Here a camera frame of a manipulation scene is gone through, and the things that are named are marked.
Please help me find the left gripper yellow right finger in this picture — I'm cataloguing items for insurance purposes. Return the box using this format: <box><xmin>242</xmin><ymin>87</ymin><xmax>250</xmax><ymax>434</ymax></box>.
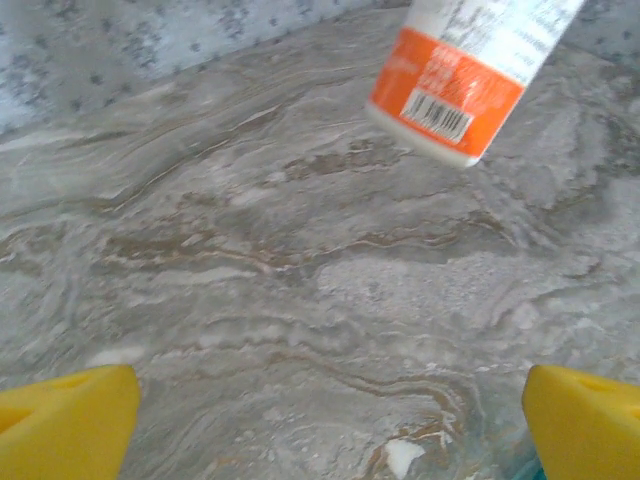
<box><xmin>521</xmin><ymin>363</ymin><xmax>640</xmax><ymax>480</ymax></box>

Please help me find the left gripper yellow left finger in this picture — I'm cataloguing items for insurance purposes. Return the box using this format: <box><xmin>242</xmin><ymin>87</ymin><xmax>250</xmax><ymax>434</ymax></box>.
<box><xmin>0</xmin><ymin>363</ymin><xmax>142</xmax><ymax>480</ymax></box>

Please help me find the teal weekly pill organizer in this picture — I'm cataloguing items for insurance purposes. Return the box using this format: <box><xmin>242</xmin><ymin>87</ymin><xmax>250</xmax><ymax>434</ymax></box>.
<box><xmin>513</xmin><ymin>449</ymin><xmax>546</xmax><ymax>480</ymax></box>

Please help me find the white orange pill bottle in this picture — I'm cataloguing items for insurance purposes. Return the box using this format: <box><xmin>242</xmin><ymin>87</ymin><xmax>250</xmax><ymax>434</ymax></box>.
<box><xmin>364</xmin><ymin>0</ymin><xmax>586</xmax><ymax>170</ymax></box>

